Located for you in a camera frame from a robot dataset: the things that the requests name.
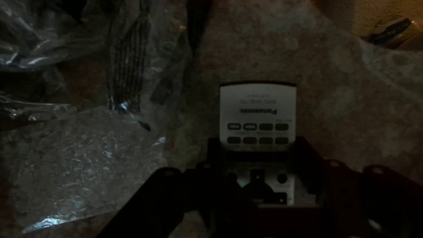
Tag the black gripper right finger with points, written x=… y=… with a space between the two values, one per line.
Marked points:
x=361 y=202

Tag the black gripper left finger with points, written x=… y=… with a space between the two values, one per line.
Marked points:
x=189 y=202

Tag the grey Panasonic remote control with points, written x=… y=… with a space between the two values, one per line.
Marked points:
x=258 y=110

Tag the dark object on carpet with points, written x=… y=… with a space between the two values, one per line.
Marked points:
x=390 y=30

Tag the clear crinkled plastic bag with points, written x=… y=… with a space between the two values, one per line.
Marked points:
x=88 y=57

